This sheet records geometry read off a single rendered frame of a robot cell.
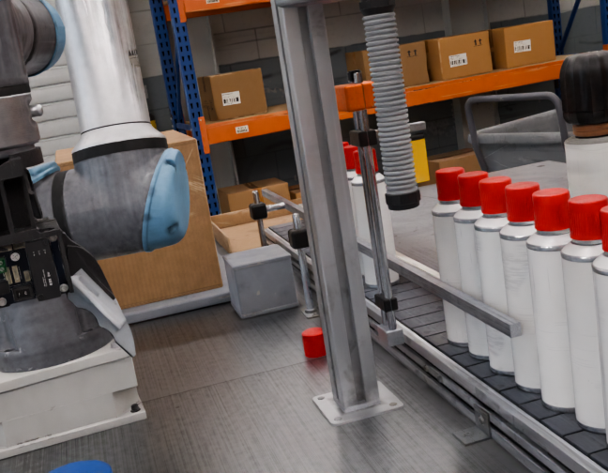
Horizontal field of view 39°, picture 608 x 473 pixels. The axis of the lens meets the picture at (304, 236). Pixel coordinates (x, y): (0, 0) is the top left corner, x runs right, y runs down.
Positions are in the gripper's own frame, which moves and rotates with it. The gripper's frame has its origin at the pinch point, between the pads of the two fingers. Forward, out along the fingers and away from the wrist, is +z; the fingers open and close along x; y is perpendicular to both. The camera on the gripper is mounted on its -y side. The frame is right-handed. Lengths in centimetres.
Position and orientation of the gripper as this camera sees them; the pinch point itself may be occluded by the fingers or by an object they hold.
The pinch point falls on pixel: (48, 377)
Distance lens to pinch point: 78.9
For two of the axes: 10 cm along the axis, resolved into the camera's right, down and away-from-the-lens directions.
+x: 9.3, -2.1, 3.0
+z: 1.5, 9.7, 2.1
